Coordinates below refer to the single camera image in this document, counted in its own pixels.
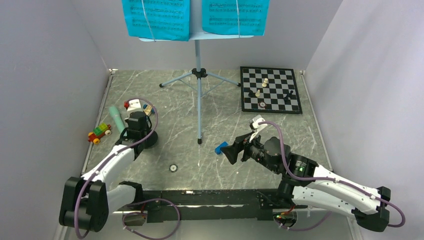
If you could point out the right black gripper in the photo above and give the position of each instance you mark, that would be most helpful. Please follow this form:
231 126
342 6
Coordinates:
241 142

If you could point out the black microphone stand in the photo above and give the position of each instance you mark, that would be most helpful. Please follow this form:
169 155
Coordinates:
150 141

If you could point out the light blue music stand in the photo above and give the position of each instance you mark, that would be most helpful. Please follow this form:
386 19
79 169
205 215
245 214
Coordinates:
197 34

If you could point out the blue sheet music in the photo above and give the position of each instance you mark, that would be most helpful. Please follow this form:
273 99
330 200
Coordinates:
165 20
235 17

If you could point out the green toy microphone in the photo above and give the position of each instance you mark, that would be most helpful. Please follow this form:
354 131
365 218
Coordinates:
116 116

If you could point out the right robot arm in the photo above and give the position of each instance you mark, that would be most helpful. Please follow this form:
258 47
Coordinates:
304 182

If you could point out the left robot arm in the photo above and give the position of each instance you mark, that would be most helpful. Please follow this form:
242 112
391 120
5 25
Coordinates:
87 201

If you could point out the blue white toy brick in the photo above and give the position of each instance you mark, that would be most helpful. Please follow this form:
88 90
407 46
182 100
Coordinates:
218 149

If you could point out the black chess piece lying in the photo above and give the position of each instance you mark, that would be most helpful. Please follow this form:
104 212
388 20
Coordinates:
252 94

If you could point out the black white chessboard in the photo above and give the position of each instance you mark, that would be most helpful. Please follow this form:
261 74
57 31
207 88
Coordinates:
280 82

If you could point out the cream chess piece standing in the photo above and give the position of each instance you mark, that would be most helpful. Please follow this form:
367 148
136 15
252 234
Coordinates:
265 82

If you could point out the blue white poker chip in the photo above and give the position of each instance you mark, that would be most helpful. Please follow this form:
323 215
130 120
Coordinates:
173 168

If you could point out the beige toy cart blue wheels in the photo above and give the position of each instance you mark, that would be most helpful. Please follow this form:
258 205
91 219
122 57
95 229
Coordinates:
148 109

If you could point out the colourful brick toy car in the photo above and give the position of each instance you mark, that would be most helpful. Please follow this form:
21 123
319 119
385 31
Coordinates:
98 133

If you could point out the black base frame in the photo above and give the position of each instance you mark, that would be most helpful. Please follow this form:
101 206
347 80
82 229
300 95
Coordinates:
229 204

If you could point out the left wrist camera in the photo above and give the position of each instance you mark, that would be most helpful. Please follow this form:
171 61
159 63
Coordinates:
133 105

